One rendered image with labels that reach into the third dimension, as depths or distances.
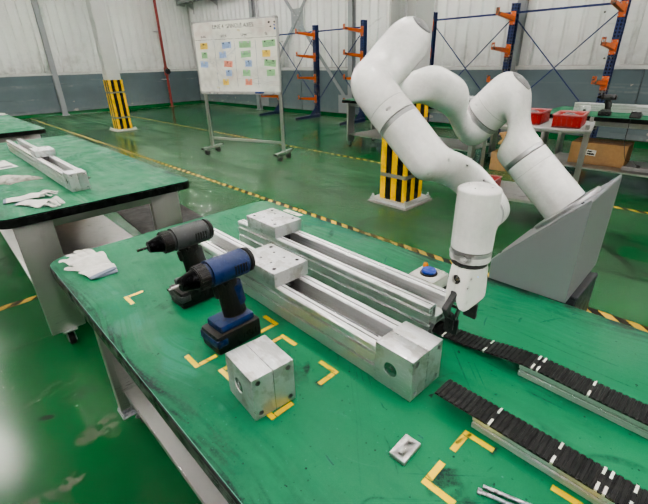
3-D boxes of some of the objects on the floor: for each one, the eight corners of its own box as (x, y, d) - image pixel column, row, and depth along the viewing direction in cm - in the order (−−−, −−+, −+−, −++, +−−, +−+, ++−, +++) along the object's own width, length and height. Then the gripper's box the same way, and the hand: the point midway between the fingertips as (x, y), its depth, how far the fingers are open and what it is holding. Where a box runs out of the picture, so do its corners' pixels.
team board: (201, 155, 671) (181, 20, 588) (220, 150, 712) (204, 23, 629) (278, 163, 611) (268, 13, 528) (295, 156, 651) (288, 16, 568)
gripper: (474, 239, 94) (464, 303, 101) (431, 263, 83) (424, 333, 90) (505, 248, 89) (493, 315, 96) (465, 275, 78) (454, 348, 85)
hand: (460, 319), depth 93 cm, fingers open, 8 cm apart
